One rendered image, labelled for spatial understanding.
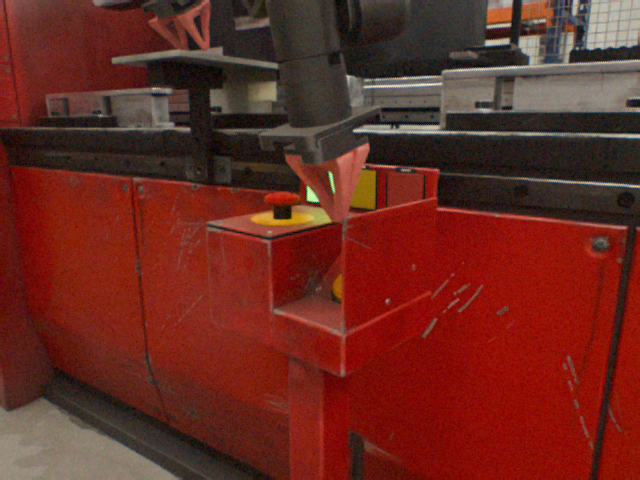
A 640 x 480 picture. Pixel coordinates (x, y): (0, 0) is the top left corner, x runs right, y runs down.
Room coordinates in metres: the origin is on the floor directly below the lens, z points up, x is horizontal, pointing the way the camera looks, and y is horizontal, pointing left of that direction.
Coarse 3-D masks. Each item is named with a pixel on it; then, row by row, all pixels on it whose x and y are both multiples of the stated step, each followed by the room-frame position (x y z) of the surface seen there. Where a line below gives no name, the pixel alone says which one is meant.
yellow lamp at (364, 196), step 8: (360, 176) 0.59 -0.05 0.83; (368, 176) 0.58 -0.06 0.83; (360, 184) 0.59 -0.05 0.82; (368, 184) 0.58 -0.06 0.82; (360, 192) 0.59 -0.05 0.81; (368, 192) 0.58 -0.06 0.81; (352, 200) 0.60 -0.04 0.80; (360, 200) 0.59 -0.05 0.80; (368, 200) 0.58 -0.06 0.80; (368, 208) 0.58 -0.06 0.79
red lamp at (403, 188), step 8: (392, 176) 0.56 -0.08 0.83; (400, 176) 0.55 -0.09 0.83; (408, 176) 0.55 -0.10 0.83; (416, 176) 0.54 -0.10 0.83; (392, 184) 0.56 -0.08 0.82; (400, 184) 0.55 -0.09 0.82; (408, 184) 0.55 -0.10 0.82; (416, 184) 0.54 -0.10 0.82; (392, 192) 0.56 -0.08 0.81; (400, 192) 0.55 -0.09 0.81; (408, 192) 0.55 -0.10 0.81; (416, 192) 0.54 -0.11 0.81; (392, 200) 0.56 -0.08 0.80; (400, 200) 0.55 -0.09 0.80; (408, 200) 0.54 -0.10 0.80; (416, 200) 0.54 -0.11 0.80
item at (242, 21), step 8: (232, 0) 1.13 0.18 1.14; (232, 8) 1.13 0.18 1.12; (240, 8) 1.11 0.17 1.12; (232, 16) 1.13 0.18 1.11; (240, 16) 1.11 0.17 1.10; (248, 16) 1.10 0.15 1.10; (240, 24) 1.13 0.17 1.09; (248, 24) 1.11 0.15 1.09; (256, 24) 1.10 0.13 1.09; (264, 24) 1.09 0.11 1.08
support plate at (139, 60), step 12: (120, 60) 0.91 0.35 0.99; (132, 60) 0.89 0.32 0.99; (144, 60) 0.88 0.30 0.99; (156, 60) 0.88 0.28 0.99; (168, 60) 0.88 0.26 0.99; (180, 60) 0.88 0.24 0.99; (192, 60) 0.89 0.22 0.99; (204, 60) 0.89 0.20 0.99; (216, 60) 0.89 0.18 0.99; (228, 60) 0.92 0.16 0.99; (240, 60) 0.94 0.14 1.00; (252, 60) 0.97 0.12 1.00; (228, 72) 1.10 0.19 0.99; (240, 72) 1.10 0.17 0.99
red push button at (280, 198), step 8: (280, 192) 0.57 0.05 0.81; (288, 192) 0.57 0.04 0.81; (264, 200) 0.56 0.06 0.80; (272, 200) 0.54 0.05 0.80; (280, 200) 0.54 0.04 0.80; (288, 200) 0.54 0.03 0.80; (296, 200) 0.55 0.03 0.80; (272, 208) 0.56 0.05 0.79; (280, 208) 0.55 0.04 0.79; (288, 208) 0.55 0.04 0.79; (280, 216) 0.55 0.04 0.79; (288, 216) 0.55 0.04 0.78
